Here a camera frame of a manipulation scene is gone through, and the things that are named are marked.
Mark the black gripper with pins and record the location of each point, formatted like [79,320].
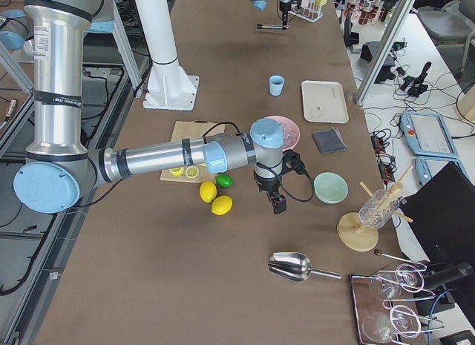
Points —
[284,8]
[268,184]

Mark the steel muddler black tip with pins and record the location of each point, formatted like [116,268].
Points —
[271,27]

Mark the light blue plastic cup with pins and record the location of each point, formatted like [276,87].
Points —
[276,85]

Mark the white cup rack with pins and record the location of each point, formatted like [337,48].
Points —
[311,14]

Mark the metal ice scoop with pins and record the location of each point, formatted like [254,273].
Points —
[296,266]

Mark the pink bowl of ice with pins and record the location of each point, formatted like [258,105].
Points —
[291,131]

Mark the green ceramic bowl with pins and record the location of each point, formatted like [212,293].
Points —
[330,188]

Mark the yellow lemon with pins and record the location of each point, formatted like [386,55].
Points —
[222,205]
[208,191]

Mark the green lime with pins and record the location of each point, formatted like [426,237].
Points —
[224,180]

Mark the grey folded cloth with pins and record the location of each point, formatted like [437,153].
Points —
[329,141]

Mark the wooden mug tree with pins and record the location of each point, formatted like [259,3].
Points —
[359,230]

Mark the lemon half slice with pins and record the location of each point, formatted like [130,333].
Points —
[176,172]
[192,172]

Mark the cream rabbit tray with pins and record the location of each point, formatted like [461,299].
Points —
[324,102]

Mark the clear glass mug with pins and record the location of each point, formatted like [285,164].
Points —
[376,212]

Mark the wooden cutting board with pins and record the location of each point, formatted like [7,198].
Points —
[192,130]

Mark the blue teach pendant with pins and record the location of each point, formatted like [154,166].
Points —
[427,135]
[427,167]

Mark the wine glass rack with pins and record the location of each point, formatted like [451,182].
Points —
[383,305]

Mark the aluminium frame post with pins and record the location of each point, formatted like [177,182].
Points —
[394,26]

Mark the white camera pillar base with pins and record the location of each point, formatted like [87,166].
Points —
[169,86]

